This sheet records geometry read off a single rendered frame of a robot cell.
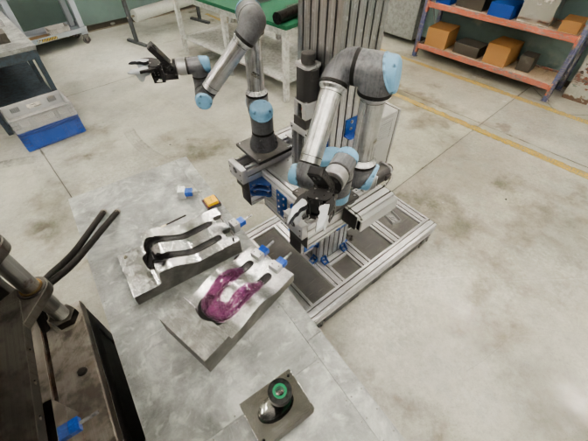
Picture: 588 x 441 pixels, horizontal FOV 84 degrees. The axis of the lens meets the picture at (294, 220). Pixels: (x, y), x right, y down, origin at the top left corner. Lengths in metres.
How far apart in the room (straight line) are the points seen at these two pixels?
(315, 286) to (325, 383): 0.96
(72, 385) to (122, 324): 0.25
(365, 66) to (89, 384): 1.46
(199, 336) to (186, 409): 0.24
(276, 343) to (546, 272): 2.29
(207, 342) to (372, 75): 1.06
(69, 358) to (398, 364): 1.72
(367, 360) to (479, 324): 0.82
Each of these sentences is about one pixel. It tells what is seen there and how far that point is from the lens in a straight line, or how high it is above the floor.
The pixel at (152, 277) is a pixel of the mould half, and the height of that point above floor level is 0.86.
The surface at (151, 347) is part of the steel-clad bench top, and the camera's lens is 1.48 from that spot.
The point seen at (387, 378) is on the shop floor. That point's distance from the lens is 2.24.
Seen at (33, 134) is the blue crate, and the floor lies 0.17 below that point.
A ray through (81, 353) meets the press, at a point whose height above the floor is 0.78.
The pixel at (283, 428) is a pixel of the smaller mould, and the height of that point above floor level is 0.87.
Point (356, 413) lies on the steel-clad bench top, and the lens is 1.32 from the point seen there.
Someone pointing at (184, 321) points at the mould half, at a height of 0.91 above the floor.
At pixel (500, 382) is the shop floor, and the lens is 2.48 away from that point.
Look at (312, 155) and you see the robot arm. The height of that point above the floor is 1.42.
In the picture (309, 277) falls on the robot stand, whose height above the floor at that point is 0.21.
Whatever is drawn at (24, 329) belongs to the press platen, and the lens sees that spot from 1.45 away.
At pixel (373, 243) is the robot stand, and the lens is 2.45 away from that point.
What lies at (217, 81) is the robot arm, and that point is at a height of 1.42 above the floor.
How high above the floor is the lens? 2.08
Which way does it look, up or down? 48 degrees down
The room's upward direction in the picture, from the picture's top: straight up
